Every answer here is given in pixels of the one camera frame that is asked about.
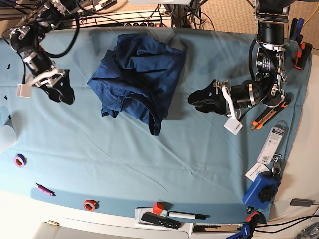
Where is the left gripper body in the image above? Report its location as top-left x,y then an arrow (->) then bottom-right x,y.
213,79 -> 257,122

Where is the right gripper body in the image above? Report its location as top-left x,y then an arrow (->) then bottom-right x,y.
23,51 -> 66,88

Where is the orange black utility knife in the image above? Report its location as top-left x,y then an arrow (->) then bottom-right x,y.
250,95 -> 291,131

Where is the blue t-shirt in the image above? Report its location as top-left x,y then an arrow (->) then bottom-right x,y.
88,34 -> 186,136

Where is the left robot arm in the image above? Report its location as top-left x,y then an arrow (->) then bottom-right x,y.
188,0 -> 292,120

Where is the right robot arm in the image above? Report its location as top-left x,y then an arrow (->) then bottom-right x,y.
6,0 -> 80,105

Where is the light blue table cloth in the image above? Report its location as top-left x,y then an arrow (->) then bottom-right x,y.
0,26 -> 313,224

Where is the packaged tool blister card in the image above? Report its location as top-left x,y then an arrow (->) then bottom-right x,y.
257,121 -> 287,165

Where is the white translucent cup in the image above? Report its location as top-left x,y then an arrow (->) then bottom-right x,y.
0,125 -> 17,153

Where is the orange black clamp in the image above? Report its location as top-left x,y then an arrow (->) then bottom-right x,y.
292,42 -> 313,70

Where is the purple tape roll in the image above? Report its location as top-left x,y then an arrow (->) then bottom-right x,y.
14,154 -> 26,168

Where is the white paper tag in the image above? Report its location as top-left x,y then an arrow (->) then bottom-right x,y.
245,162 -> 270,182

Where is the metal keys carabiner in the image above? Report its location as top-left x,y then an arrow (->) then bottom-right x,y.
272,153 -> 282,180

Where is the blue black clamp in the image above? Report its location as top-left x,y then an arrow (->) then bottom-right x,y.
290,18 -> 305,40

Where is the pink marker pen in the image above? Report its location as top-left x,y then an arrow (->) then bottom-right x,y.
35,183 -> 56,197

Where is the power strip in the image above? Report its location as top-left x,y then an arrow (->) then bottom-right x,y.
79,9 -> 172,28

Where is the blue box with knob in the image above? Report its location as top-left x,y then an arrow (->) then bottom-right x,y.
243,172 -> 281,210

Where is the white black marker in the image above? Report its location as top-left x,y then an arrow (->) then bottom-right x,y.
167,211 -> 207,220

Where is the red cube block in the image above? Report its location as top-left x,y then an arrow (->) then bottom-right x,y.
152,202 -> 164,215

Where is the red tape roll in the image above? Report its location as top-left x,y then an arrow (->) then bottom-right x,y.
83,199 -> 99,212

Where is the grey adapter box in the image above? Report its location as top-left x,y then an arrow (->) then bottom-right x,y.
290,198 -> 313,207

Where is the black remote control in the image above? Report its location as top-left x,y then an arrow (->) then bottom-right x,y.
141,212 -> 182,230

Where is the blue orange bottom clamp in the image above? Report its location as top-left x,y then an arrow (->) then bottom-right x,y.
226,211 -> 263,239

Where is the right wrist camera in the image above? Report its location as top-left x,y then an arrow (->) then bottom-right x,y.
16,84 -> 32,98

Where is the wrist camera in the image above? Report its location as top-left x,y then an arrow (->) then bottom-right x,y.
16,84 -> 32,98
224,118 -> 243,135

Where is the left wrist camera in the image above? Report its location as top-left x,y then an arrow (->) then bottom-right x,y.
224,118 -> 243,135

